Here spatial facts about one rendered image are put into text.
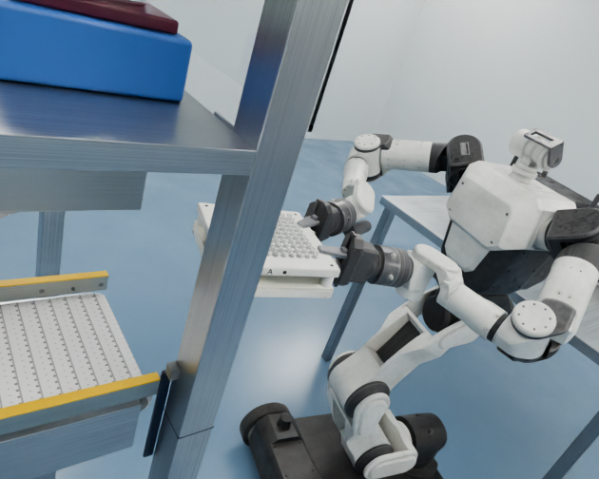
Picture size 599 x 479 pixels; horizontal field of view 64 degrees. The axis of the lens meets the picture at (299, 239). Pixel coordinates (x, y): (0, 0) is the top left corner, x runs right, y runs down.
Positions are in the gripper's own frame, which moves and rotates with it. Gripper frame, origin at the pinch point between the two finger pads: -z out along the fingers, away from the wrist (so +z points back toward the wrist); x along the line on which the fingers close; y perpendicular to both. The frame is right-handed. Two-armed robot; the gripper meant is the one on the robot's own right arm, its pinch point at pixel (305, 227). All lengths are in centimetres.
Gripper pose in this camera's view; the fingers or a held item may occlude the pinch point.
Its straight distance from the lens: 111.0
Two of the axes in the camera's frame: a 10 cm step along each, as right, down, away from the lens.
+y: -7.7, -5.0, 3.9
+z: 5.4, -2.1, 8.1
